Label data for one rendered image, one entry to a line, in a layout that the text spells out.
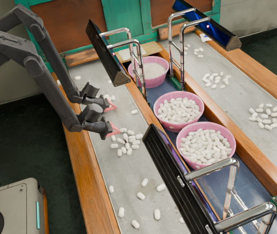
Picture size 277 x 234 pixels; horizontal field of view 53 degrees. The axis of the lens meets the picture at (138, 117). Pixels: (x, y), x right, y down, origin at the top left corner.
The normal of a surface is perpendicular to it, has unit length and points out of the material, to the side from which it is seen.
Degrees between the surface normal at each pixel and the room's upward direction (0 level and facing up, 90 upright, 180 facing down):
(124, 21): 90
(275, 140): 0
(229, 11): 90
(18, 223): 0
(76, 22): 90
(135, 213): 0
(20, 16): 85
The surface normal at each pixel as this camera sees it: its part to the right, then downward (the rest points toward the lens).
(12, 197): -0.12, -0.73
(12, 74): 0.29, 0.62
